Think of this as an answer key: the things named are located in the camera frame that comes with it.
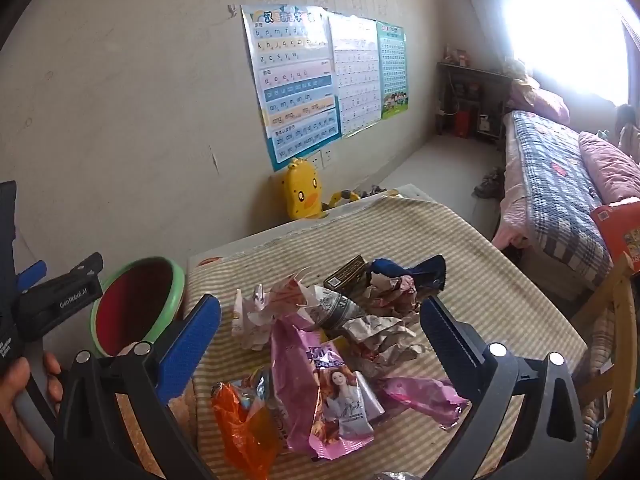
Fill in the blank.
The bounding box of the beige checked tablecloth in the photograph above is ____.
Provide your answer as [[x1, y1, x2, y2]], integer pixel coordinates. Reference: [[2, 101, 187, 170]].
[[187, 195, 588, 480]]

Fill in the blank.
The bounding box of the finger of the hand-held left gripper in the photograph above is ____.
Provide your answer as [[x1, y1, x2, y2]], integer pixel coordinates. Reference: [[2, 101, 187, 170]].
[[15, 260, 48, 293], [64, 252, 104, 283]]

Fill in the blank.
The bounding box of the person's left hand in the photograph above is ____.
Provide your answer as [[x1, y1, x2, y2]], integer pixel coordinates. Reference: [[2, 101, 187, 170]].
[[0, 351, 65, 478]]

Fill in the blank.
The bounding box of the dark blue wrapper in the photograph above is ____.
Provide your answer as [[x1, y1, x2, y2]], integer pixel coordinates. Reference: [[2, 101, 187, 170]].
[[367, 255, 447, 293]]

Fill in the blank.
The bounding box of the tan plush toy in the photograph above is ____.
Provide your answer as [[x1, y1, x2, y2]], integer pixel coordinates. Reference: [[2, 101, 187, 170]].
[[116, 375, 198, 480]]

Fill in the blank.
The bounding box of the pink portrait snack packet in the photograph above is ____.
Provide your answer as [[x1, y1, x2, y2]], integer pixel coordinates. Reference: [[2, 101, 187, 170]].
[[270, 317, 386, 461]]

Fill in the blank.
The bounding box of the pink bed sheet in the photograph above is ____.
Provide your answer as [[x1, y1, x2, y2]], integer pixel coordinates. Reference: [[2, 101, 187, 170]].
[[492, 180, 536, 251]]

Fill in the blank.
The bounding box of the red bin with green rim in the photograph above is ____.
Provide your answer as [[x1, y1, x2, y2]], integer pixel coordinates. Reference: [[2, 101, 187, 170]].
[[90, 256, 187, 358]]

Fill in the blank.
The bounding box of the white chart wall poster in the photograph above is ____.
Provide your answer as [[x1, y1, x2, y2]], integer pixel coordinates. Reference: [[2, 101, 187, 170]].
[[327, 11, 383, 138]]

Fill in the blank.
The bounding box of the pink plastic wrapper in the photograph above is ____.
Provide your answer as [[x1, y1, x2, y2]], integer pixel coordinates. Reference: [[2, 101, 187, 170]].
[[380, 375, 471, 431]]

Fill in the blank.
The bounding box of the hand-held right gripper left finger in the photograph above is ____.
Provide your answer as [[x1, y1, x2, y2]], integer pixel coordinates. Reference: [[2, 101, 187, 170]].
[[52, 294, 222, 480]]

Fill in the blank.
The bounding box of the wooden chair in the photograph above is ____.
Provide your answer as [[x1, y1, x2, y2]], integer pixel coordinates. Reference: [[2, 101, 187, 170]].
[[570, 255, 640, 480]]

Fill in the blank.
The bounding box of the yellow duck toy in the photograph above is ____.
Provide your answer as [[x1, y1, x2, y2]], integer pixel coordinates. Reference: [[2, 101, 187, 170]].
[[281, 157, 321, 221]]

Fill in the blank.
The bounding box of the pink white wrapper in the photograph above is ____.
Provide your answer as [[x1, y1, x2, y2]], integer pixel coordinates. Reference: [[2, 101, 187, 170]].
[[250, 270, 321, 331]]

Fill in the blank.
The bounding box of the dark shelf table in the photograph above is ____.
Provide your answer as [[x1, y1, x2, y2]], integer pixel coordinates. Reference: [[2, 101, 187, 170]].
[[436, 61, 513, 141]]

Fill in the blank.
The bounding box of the orange plastic wrapper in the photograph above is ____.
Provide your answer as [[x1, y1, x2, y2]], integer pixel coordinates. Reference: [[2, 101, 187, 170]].
[[210, 370, 281, 480]]

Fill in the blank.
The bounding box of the small white packet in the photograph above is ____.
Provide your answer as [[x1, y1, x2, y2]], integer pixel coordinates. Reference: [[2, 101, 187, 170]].
[[231, 290, 256, 351]]

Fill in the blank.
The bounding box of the pink pillow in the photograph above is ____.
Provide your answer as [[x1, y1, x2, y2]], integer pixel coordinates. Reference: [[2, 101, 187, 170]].
[[507, 72, 571, 121]]

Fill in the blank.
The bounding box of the white wall socket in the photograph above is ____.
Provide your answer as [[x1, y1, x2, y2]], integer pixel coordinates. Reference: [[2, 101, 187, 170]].
[[306, 149, 335, 173]]

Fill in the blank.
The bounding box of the beige paper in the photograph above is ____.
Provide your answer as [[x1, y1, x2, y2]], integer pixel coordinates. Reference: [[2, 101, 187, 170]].
[[345, 312, 433, 376]]

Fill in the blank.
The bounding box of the brown wrapper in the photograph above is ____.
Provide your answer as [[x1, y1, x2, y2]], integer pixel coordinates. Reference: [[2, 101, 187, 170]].
[[367, 272, 418, 316]]

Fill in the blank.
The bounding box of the green chart wall poster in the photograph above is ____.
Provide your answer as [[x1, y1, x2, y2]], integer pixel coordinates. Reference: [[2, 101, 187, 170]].
[[376, 20, 410, 121]]

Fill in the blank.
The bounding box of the pink folded blanket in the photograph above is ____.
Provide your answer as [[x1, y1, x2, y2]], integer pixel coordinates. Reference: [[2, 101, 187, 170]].
[[579, 131, 640, 206]]

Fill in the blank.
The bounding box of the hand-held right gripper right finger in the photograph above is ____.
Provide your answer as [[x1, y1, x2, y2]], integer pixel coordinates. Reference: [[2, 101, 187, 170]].
[[419, 294, 588, 480]]

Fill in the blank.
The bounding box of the pair of shoes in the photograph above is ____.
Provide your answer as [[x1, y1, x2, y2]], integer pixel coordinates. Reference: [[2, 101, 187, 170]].
[[474, 167, 506, 198]]

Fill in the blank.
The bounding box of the blue alphabet wall poster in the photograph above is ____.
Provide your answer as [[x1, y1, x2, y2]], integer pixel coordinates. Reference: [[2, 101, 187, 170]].
[[241, 4, 343, 173]]

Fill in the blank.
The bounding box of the sheer curtain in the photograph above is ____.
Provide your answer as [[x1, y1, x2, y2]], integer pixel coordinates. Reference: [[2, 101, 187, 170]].
[[457, 0, 516, 61]]

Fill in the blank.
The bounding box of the bright window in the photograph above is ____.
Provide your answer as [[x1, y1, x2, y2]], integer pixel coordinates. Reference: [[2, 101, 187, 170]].
[[510, 0, 633, 106]]

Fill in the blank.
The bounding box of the brown cigarette box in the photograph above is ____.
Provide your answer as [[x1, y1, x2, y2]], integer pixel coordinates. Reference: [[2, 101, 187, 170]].
[[322, 255, 371, 291]]

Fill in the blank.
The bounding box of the red cardboard box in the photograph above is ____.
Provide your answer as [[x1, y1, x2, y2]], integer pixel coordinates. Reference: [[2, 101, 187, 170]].
[[590, 197, 640, 273]]

